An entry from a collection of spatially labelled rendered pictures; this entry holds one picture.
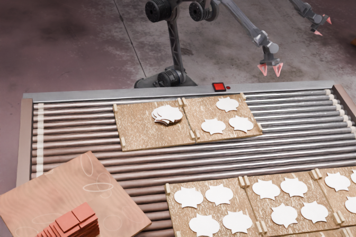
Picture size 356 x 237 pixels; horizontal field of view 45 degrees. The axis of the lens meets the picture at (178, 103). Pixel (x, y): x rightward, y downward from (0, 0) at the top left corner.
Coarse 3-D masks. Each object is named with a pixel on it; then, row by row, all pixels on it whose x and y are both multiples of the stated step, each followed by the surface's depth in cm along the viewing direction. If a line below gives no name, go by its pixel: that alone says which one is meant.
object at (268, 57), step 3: (264, 54) 250; (267, 54) 249; (270, 54) 249; (264, 57) 251; (267, 57) 249; (270, 57) 249; (273, 57) 251; (261, 60) 255; (264, 60) 252; (267, 60) 250; (270, 60) 250; (273, 60) 248; (276, 60) 248; (279, 60) 250
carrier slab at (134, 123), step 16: (128, 112) 252; (144, 112) 254; (128, 128) 243; (144, 128) 245; (160, 128) 246; (176, 128) 248; (128, 144) 234; (144, 144) 236; (160, 144) 237; (176, 144) 239
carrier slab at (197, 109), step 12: (216, 96) 273; (228, 96) 274; (240, 96) 276; (192, 108) 262; (204, 108) 263; (216, 108) 264; (240, 108) 267; (192, 120) 254; (228, 120) 258; (252, 120) 261; (204, 132) 249; (228, 132) 251; (240, 132) 252; (252, 132) 254
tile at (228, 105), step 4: (220, 100) 269; (224, 100) 269; (228, 100) 270; (232, 100) 270; (216, 104) 266; (220, 104) 266; (224, 104) 267; (228, 104) 267; (232, 104) 268; (236, 104) 268; (220, 108) 263; (224, 108) 264; (228, 108) 264; (232, 108) 265
